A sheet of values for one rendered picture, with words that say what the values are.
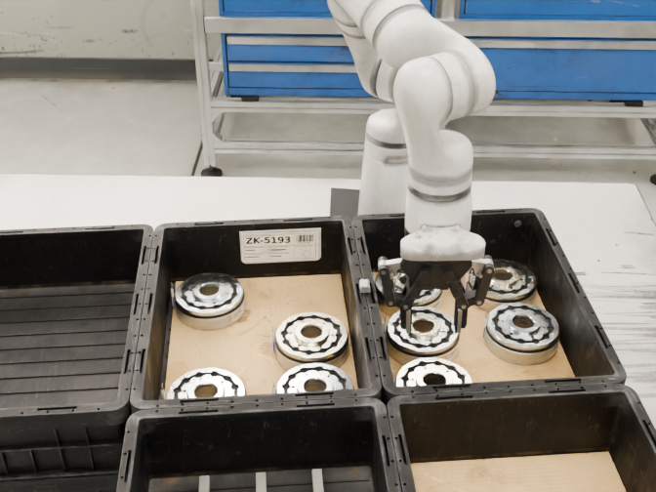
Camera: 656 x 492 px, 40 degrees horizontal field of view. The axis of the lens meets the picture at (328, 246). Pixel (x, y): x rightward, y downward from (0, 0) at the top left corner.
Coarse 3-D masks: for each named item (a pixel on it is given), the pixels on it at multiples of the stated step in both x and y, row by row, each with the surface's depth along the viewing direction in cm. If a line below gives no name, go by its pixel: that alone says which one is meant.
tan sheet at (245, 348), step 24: (264, 288) 140; (288, 288) 140; (312, 288) 140; (336, 288) 140; (264, 312) 135; (288, 312) 135; (336, 312) 135; (192, 336) 131; (216, 336) 131; (240, 336) 131; (264, 336) 131; (168, 360) 127; (192, 360) 127; (216, 360) 127; (240, 360) 127; (264, 360) 127; (168, 384) 123; (264, 384) 123
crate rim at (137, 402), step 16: (176, 224) 137; (192, 224) 137; (208, 224) 137; (224, 224) 137; (240, 224) 137; (256, 224) 137; (272, 224) 137; (288, 224) 138; (304, 224) 138; (320, 224) 138; (160, 240) 133; (352, 240) 133; (160, 256) 130; (352, 256) 130; (352, 272) 127; (352, 288) 125; (144, 304) 121; (144, 320) 118; (368, 320) 118; (144, 336) 115; (368, 336) 115; (144, 352) 113; (368, 352) 115; (144, 368) 110; (368, 368) 110; (144, 384) 109; (144, 400) 106; (160, 400) 106; (176, 400) 106; (192, 400) 106; (208, 400) 106; (224, 400) 106; (240, 400) 106; (256, 400) 106; (272, 400) 106; (288, 400) 106; (304, 400) 106
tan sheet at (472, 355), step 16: (448, 288) 140; (448, 304) 137; (384, 320) 134; (480, 320) 134; (464, 336) 131; (480, 336) 131; (464, 352) 128; (480, 352) 128; (560, 352) 128; (400, 368) 125; (464, 368) 125; (480, 368) 125; (496, 368) 125; (512, 368) 125; (528, 368) 125; (544, 368) 125; (560, 368) 125
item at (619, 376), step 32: (352, 224) 137; (544, 224) 137; (576, 288) 126; (608, 352) 113; (384, 384) 108; (448, 384) 108; (480, 384) 108; (512, 384) 108; (544, 384) 108; (576, 384) 108
